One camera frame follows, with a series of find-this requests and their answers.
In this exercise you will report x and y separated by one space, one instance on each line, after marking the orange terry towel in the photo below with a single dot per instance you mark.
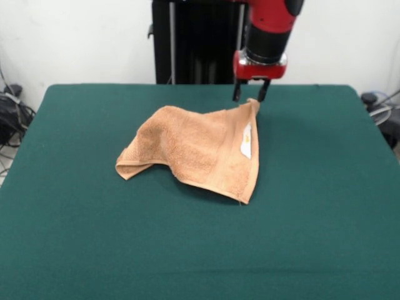
187 147

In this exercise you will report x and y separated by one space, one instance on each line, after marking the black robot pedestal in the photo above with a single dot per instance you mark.
193 47

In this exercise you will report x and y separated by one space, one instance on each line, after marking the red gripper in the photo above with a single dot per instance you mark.
259 72

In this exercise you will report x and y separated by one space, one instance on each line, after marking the dark green table cloth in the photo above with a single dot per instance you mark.
93 234

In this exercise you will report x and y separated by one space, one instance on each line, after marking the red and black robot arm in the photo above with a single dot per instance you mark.
272 31

